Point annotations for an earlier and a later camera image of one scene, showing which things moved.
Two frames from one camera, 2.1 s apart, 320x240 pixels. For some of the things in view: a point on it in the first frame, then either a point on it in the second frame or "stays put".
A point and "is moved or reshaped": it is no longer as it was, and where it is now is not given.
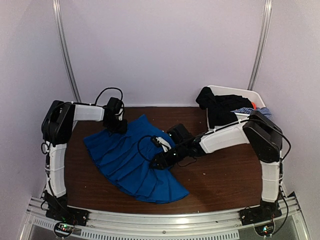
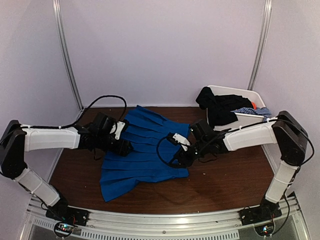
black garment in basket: [221, 109] stays put
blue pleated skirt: [124, 158] is moved or reshaped
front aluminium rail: [291, 224] stays put
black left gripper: [123, 129] -> [122, 148]
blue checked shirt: [264, 111] stays put
